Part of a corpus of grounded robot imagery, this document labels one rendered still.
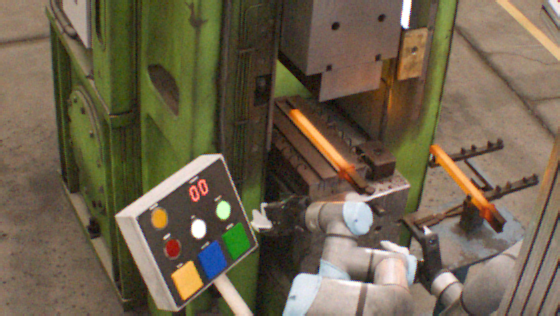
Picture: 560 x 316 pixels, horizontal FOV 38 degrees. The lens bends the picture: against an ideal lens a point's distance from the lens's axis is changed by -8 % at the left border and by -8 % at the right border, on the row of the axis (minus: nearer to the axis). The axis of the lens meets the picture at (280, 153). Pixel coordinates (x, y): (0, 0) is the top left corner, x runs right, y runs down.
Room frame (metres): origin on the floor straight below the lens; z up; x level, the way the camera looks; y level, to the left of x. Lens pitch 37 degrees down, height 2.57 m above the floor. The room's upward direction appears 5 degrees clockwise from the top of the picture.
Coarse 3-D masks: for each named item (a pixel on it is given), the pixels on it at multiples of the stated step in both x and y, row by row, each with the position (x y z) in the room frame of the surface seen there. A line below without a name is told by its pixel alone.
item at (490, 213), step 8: (432, 152) 2.25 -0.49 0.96; (440, 152) 2.23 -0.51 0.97; (440, 160) 2.20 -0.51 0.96; (448, 160) 2.19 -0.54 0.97; (448, 168) 2.16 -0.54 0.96; (456, 168) 2.15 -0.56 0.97; (456, 176) 2.11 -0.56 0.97; (464, 176) 2.11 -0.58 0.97; (464, 184) 2.07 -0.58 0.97; (472, 184) 2.08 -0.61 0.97; (472, 192) 2.04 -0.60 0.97; (472, 200) 2.02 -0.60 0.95; (480, 200) 2.00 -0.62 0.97; (480, 208) 1.98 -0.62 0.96; (488, 208) 1.95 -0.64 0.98; (496, 208) 1.95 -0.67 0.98; (488, 216) 1.95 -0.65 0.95; (496, 216) 1.92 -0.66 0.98; (496, 224) 1.91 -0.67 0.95; (504, 224) 1.89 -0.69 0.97; (496, 232) 1.89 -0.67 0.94
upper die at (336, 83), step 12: (288, 60) 2.15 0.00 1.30; (300, 72) 2.09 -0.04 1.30; (324, 72) 2.00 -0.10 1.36; (336, 72) 2.02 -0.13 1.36; (348, 72) 2.04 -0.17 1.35; (360, 72) 2.06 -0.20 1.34; (372, 72) 2.08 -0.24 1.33; (312, 84) 2.03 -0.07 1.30; (324, 84) 2.00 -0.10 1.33; (336, 84) 2.02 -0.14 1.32; (348, 84) 2.04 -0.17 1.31; (360, 84) 2.06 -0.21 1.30; (372, 84) 2.08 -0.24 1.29; (324, 96) 2.00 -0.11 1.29; (336, 96) 2.02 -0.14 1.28
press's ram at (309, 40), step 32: (288, 0) 2.07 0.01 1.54; (320, 0) 1.98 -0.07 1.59; (352, 0) 2.03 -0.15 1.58; (384, 0) 2.08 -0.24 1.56; (288, 32) 2.06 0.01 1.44; (320, 32) 1.98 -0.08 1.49; (352, 32) 2.04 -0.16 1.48; (384, 32) 2.09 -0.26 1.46; (320, 64) 1.99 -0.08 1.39; (352, 64) 2.04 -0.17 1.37
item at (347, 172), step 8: (296, 112) 2.32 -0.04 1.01; (296, 120) 2.29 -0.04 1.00; (304, 120) 2.28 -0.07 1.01; (304, 128) 2.24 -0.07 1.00; (312, 128) 2.24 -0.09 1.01; (312, 136) 2.20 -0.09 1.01; (320, 136) 2.20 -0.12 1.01; (320, 144) 2.16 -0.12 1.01; (328, 144) 2.16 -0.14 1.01; (328, 152) 2.12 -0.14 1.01; (336, 152) 2.13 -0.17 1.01; (336, 160) 2.09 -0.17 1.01; (344, 160) 2.09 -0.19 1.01; (344, 168) 2.04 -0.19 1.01; (352, 168) 2.05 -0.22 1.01; (344, 176) 2.04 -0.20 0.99; (352, 176) 2.01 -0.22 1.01; (360, 176) 2.02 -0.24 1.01; (352, 184) 2.00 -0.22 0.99; (360, 184) 1.98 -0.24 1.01; (360, 192) 1.97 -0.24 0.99
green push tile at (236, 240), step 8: (240, 224) 1.73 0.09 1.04; (232, 232) 1.70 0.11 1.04; (240, 232) 1.71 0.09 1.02; (224, 240) 1.67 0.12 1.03; (232, 240) 1.68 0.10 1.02; (240, 240) 1.70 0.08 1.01; (248, 240) 1.71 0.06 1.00; (232, 248) 1.67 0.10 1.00; (240, 248) 1.68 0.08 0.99; (232, 256) 1.65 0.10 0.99
